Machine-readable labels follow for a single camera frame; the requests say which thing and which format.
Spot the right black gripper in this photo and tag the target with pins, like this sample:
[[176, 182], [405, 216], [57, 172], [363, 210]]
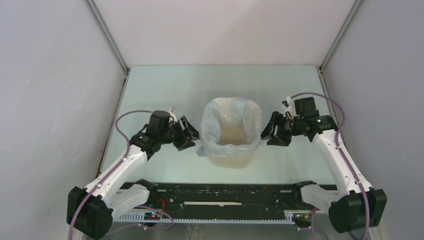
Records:
[[276, 118]]

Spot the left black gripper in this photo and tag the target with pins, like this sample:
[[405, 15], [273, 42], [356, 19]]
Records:
[[179, 143]]

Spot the blue plastic trash bag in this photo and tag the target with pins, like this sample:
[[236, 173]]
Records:
[[228, 129]]

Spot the beige trash bin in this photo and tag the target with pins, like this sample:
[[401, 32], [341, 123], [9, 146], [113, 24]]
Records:
[[228, 159]]

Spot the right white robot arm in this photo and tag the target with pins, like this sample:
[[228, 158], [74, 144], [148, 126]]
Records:
[[357, 204]]

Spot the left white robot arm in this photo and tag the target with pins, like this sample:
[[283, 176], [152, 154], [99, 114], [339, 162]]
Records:
[[92, 209]]

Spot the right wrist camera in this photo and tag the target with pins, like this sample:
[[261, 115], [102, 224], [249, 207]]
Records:
[[290, 111]]

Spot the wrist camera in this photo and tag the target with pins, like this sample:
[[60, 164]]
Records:
[[290, 111], [173, 118]]

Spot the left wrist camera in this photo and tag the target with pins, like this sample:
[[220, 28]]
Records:
[[173, 118]]

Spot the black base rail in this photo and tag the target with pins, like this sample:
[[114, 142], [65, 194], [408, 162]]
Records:
[[225, 201]]

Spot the right metal frame post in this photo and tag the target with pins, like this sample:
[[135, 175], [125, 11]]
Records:
[[357, 4]]

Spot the metal frame post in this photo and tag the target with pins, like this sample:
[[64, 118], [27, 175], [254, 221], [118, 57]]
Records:
[[107, 35], [357, 4]]

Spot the left metal frame post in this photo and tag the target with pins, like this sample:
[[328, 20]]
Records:
[[107, 35]]

